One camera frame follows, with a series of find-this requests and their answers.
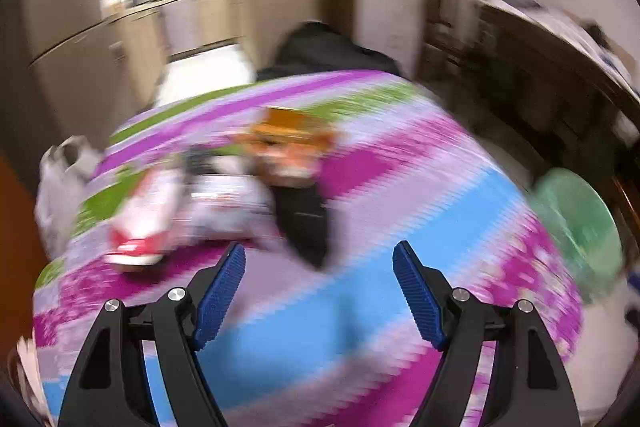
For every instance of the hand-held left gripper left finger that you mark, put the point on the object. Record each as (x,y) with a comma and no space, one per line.
(220,297)

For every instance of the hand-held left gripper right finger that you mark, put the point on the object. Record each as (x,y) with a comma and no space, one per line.
(420,297)

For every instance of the white blue-print package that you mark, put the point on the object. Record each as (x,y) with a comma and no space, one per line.
(225,202)

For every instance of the red white package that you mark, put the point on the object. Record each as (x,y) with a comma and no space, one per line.
(145,217)

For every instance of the black cloth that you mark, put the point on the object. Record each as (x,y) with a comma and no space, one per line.
(305,222)

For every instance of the orange white snack packet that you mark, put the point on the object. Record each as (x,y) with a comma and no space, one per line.
(282,164)

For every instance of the trash bin with green liner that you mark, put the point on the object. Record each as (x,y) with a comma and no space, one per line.
(575,227)

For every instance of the striped floral tablecloth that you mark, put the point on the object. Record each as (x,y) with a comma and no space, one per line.
(350,307)

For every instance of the orange gold packet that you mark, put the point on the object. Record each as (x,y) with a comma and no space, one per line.
(290,124)

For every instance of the white plastic bag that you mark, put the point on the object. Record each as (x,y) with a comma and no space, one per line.
(60,187)

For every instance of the orange wooden cabinet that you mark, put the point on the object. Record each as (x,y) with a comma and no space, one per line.
(12,187)

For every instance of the black bag on floor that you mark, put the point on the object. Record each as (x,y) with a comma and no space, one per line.
(325,52)

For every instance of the beige lower kitchen cabinets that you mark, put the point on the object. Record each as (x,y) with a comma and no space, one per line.
(210,17)

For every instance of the grey refrigerator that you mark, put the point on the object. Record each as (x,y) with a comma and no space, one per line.
(75,57)

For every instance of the dark wooden dining table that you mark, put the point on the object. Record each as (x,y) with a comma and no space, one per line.
(565,52)

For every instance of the white cloth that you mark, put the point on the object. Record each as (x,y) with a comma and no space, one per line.
(560,24)

